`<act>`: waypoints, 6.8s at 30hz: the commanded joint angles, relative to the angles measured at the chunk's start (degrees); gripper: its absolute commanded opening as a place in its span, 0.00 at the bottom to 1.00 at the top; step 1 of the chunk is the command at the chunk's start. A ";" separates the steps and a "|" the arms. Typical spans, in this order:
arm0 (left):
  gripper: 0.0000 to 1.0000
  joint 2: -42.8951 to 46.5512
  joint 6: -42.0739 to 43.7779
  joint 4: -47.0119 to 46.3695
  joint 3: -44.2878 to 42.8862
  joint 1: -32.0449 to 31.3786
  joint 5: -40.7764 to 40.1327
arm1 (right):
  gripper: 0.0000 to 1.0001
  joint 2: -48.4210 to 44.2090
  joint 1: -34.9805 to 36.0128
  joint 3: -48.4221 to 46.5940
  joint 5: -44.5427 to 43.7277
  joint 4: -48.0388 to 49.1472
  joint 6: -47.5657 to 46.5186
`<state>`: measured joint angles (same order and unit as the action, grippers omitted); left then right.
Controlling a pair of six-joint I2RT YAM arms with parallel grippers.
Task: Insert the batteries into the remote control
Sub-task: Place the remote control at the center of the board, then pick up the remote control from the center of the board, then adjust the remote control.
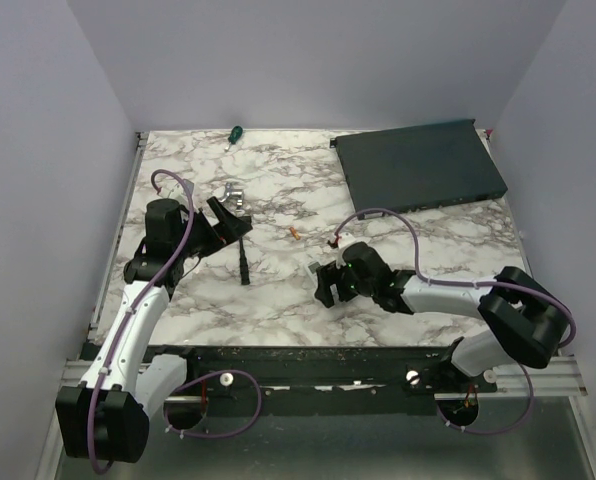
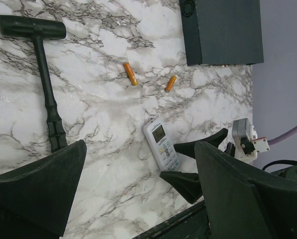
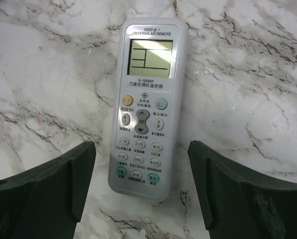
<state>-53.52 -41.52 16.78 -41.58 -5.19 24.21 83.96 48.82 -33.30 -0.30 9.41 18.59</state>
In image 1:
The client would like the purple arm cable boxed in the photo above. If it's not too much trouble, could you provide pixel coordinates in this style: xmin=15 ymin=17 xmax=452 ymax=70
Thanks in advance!
xmin=333 ymin=207 xmax=578 ymax=435
xmin=87 ymin=169 xmax=264 ymax=475

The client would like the black cable connector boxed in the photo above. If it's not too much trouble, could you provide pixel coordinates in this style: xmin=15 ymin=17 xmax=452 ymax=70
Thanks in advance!
xmin=238 ymin=238 xmax=250 ymax=286

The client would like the green handled screwdriver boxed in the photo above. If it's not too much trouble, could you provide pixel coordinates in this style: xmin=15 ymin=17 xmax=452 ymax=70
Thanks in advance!
xmin=225 ymin=125 xmax=244 ymax=151

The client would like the dark flat network switch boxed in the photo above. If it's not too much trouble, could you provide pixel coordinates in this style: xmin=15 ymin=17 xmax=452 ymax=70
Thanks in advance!
xmin=330 ymin=119 xmax=508 ymax=213

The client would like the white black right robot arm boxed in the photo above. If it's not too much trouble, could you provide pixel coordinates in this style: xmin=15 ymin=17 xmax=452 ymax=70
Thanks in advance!
xmin=308 ymin=241 xmax=576 ymax=392

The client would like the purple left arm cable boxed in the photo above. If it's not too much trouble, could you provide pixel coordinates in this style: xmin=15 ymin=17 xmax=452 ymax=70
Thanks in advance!
xmin=87 ymin=169 xmax=264 ymax=475

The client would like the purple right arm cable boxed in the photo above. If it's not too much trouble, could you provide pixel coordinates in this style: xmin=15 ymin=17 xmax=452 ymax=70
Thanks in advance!
xmin=333 ymin=207 xmax=578 ymax=435

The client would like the silver metal bracket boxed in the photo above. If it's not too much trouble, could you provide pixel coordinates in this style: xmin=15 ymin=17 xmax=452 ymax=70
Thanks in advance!
xmin=218 ymin=182 xmax=244 ymax=211

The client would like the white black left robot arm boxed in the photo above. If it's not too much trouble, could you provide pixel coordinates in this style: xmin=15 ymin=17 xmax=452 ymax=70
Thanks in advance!
xmin=55 ymin=197 xmax=252 ymax=463

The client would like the aluminium left side rail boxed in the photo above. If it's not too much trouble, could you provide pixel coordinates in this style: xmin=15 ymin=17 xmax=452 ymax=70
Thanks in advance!
xmin=86 ymin=131 xmax=149 ymax=341

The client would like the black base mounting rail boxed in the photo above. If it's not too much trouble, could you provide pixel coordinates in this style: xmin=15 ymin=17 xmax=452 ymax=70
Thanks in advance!
xmin=143 ymin=345 xmax=497 ymax=417

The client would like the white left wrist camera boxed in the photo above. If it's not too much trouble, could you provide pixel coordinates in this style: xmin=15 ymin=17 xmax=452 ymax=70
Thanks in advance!
xmin=159 ymin=180 xmax=194 ymax=207

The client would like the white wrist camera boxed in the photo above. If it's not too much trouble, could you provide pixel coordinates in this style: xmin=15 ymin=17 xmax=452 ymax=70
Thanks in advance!
xmin=159 ymin=180 xmax=194 ymax=207
xmin=327 ymin=231 xmax=358 ymax=253

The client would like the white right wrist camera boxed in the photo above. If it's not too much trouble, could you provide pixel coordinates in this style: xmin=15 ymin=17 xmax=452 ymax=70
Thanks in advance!
xmin=327 ymin=231 xmax=358 ymax=253

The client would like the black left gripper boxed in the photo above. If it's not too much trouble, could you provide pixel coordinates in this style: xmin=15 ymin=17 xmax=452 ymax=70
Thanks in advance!
xmin=174 ymin=197 xmax=251 ymax=259

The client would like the white remote control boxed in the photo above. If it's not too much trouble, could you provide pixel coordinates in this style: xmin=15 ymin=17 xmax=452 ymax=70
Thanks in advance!
xmin=305 ymin=261 xmax=321 ymax=283

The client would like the aluminium rail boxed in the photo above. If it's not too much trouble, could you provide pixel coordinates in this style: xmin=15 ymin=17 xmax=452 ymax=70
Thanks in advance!
xmin=60 ymin=355 xmax=588 ymax=399
xmin=86 ymin=131 xmax=149 ymax=341

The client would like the aluminium front rail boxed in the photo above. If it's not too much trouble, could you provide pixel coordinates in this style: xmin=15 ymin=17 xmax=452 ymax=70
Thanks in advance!
xmin=60 ymin=355 xmax=588 ymax=399

